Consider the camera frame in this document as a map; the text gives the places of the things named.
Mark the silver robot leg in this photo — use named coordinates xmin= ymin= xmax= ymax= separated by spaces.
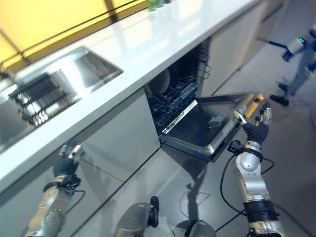
xmin=115 ymin=196 xmax=159 ymax=237
xmin=184 ymin=220 xmax=217 ymax=237

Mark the yellow dishwasher door handle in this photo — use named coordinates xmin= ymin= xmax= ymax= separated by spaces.
xmin=244 ymin=91 xmax=264 ymax=119

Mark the dark wire dishwasher rack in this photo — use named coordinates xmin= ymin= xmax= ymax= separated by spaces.
xmin=149 ymin=48 xmax=212 ymax=129

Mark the stainless steel dishwasher door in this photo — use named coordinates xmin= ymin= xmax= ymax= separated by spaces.
xmin=159 ymin=91 xmax=264 ymax=162

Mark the silver robot right leg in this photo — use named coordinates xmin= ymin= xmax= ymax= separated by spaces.
xmin=184 ymin=220 xmax=217 ymax=237

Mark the stainless steel sink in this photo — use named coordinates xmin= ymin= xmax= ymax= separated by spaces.
xmin=0 ymin=46 xmax=124 ymax=154

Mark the grey cabinet door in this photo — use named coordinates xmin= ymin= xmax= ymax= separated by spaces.
xmin=74 ymin=87 xmax=161 ymax=183
xmin=201 ymin=14 xmax=265 ymax=97

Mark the person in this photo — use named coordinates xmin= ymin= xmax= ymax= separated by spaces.
xmin=269 ymin=23 xmax=316 ymax=107

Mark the silver robot left leg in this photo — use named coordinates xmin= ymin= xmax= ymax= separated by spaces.
xmin=115 ymin=196 xmax=159 ymax=237

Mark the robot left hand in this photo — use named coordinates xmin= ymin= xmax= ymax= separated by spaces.
xmin=53 ymin=143 xmax=84 ymax=176

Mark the black dish drying rack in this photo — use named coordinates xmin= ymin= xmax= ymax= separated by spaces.
xmin=8 ymin=73 xmax=75 ymax=128

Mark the white handheld device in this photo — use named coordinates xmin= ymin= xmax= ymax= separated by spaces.
xmin=268 ymin=37 xmax=307 ymax=61

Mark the grey detergent dispenser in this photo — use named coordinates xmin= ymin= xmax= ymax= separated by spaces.
xmin=208 ymin=114 xmax=226 ymax=129

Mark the green bottle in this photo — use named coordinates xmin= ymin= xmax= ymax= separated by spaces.
xmin=147 ymin=0 xmax=165 ymax=11

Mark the round plate in rack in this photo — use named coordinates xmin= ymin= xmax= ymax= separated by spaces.
xmin=150 ymin=69 xmax=171 ymax=95

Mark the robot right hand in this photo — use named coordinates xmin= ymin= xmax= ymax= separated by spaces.
xmin=233 ymin=102 xmax=273 ymax=145

